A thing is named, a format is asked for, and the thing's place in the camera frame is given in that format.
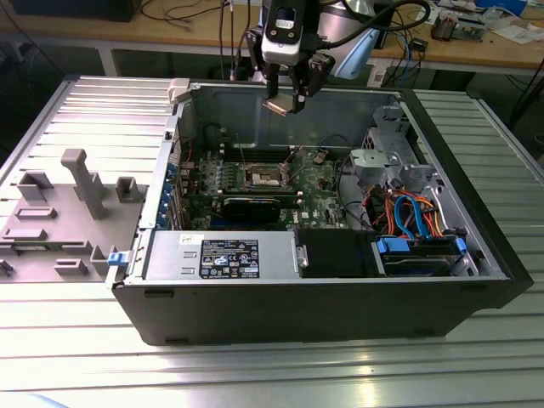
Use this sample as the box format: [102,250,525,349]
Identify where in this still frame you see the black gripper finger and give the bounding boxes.
[245,27,280,99]
[289,53,337,114]

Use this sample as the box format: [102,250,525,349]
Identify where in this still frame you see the silver CPU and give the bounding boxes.
[263,93,298,115]

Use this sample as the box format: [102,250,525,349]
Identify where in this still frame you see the CPU socket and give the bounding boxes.
[240,161,297,190]

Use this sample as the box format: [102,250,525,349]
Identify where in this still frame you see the black computer tower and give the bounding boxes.
[373,0,397,50]

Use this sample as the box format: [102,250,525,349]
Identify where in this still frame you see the green motherboard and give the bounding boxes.
[177,144,356,233]

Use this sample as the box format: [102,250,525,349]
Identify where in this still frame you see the wooden workbench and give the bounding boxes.
[0,0,544,77]

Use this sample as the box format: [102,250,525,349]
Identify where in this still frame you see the copper heat sink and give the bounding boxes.
[431,12,459,43]

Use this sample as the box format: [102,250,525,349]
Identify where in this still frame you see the green RAM stick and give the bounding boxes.
[197,186,299,200]

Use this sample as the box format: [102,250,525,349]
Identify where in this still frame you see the black graphics card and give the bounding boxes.
[220,195,282,224]

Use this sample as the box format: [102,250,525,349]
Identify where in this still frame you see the grey metal box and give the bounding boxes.
[456,14,489,43]

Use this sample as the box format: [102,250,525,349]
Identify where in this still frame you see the black fan shroud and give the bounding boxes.
[297,229,377,280]

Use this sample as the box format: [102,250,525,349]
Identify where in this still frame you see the black box on desk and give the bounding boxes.
[8,0,137,23]

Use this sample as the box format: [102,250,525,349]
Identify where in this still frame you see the blue box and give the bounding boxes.
[474,0,529,14]

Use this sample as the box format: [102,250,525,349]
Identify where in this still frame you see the white papers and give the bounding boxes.
[495,24,544,44]

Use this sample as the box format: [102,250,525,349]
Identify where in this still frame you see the hard disk in blue carrier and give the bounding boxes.
[370,235,467,277]

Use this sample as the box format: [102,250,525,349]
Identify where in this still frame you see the silver power supply unit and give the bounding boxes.
[142,229,301,281]

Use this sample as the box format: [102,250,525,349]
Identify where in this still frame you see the black PC case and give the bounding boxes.
[110,78,536,348]

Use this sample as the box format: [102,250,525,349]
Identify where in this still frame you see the grey parts rack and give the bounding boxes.
[0,148,150,284]

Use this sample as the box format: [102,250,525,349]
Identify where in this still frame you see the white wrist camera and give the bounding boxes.
[260,0,306,68]

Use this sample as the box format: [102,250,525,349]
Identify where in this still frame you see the grey drive bay bracket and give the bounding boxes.
[370,104,412,150]

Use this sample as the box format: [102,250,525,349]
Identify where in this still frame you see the silver metal bracket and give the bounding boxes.
[348,148,403,188]

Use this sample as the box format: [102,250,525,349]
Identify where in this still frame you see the blue wire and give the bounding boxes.
[393,193,430,239]

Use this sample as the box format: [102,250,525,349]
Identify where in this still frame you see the orange wire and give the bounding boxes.
[382,193,447,237]

